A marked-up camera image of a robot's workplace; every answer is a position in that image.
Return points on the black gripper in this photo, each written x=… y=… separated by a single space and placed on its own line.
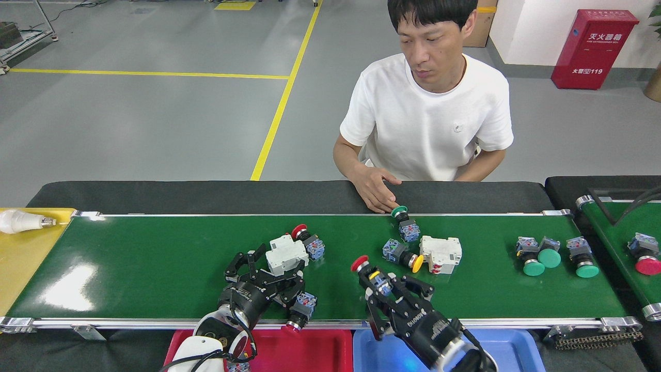
x=426 y=333
x=242 y=306

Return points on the white circuit breaker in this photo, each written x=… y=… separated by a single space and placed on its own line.
x=440 y=253
x=285 y=254

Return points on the red push button switch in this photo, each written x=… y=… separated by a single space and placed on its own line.
x=647 y=265
x=360 y=263
x=314 y=247
x=305 y=300

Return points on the yellow push button switch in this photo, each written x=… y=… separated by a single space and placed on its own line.
x=395 y=250

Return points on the person's left forearm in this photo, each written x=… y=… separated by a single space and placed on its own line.
x=485 y=165

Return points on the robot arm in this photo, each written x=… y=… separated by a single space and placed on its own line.
x=465 y=361

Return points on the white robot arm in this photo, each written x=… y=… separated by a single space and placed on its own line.
x=196 y=354

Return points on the person's right forearm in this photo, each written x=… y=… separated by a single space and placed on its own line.
x=347 y=157

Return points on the long green conveyor belt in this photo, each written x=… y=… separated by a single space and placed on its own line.
x=155 y=268

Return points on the green infeed conveyor belt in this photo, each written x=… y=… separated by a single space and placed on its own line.
x=614 y=232

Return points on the yellow plastic tray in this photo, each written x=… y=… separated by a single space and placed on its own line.
x=26 y=268

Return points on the person's right hand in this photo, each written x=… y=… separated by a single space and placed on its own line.
x=374 y=188

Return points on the red plastic bin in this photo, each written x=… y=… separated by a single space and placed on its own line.
x=310 y=354

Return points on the blue plastic bin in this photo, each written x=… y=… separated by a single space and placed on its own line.
x=516 y=356

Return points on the person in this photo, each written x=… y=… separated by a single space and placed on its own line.
x=428 y=124

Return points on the white light bulb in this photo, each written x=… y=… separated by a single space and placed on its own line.
x=18 y=221

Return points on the brown cardboard box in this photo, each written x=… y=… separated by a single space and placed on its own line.
x=483 y=28

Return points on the red fire extinguisher box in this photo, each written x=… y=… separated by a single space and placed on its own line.
x=594 y=51

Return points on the metal wheeled rack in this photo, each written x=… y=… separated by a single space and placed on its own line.
x=31 y=41

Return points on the brown plant pot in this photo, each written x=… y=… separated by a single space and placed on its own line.
x=655 y=88

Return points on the dark grey box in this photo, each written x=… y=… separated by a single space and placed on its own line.
x=9 y=35

